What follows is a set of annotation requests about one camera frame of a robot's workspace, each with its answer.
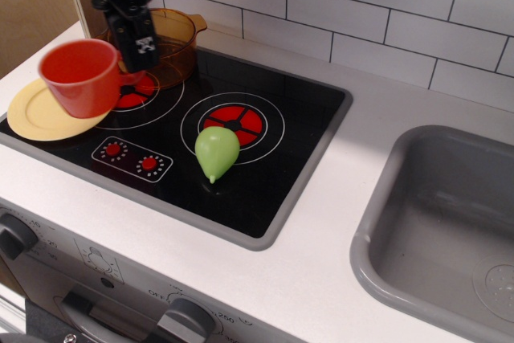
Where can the red plastic cup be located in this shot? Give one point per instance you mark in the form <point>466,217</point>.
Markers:
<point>85,77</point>

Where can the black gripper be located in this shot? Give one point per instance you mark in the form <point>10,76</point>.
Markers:
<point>133,33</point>

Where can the black toy stove top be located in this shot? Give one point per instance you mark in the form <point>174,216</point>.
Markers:
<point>143,149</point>

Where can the yellow plastic plate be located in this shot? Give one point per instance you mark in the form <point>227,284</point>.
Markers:
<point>35,114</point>

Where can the grey centre oven knob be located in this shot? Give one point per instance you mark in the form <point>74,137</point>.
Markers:
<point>185,321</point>

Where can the grey oven door handle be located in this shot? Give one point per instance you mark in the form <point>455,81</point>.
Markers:
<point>108,321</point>

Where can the green plastic pear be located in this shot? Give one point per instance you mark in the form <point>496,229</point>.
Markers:
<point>216,149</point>

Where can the grey left oven knob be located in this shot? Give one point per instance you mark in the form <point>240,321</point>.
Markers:
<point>16,237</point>

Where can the grey oven knob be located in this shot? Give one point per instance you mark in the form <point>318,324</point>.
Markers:
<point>185,321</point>
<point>16,237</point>

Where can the wooden side panel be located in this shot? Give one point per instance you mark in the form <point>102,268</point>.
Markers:
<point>28,25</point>

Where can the amber transparent pot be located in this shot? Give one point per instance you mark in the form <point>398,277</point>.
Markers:
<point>176,43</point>

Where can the grey plastic sink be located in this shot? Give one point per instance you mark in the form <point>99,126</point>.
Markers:
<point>436,239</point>

